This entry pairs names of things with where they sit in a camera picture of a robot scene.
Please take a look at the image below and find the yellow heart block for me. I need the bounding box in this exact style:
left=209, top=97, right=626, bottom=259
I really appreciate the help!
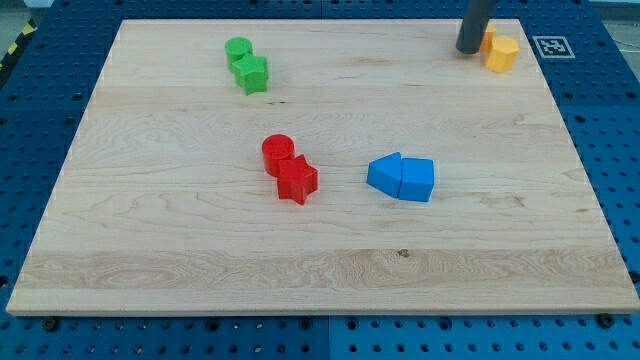
left=479, top=23, right=497, bottom=53

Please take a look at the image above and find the red star block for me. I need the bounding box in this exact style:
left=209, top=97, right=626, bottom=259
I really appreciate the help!
left=277, top=155, right=319, bottom=205

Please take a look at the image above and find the red cylinder block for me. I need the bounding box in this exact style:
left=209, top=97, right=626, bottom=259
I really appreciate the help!
left=261, top=134, right=295, bottom=177

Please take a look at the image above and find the blue pentagon block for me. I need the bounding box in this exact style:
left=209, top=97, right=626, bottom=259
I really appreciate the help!
left=366, top=152, right=402, bottom=198

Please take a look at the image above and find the wooden board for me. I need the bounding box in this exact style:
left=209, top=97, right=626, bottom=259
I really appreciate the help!
left=7, top=19, right=639, bottom=317

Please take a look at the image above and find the blue cube block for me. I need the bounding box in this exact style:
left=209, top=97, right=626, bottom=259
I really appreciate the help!
left=398, top=157, right=435, bottom=202

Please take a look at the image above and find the green star block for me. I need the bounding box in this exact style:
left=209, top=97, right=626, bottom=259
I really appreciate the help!
left=231, top=54, right=269, bottom=95

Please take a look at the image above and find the green cylinder block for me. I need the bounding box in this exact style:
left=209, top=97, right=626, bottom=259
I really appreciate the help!
left=224, top=37, right=253, bottom=69

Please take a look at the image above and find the yellow hexagon block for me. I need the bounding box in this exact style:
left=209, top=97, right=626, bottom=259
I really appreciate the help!
left=485, top=35, right=520, bottom=73

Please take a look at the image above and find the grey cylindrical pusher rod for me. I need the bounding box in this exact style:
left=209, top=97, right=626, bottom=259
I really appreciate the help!
left=456, top=0, right=497, bottom=55

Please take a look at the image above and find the white fiducial marker tag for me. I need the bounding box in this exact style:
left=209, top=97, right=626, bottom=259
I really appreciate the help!
left=533, top=35, right=575, bottom=59

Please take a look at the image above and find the yellow black hazard tape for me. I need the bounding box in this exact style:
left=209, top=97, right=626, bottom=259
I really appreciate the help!
left=1, top=19, right=38, bottom=71

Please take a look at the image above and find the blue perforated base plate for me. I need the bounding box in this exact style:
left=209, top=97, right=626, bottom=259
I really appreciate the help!
left=1, top=1, right=639, bottom=359

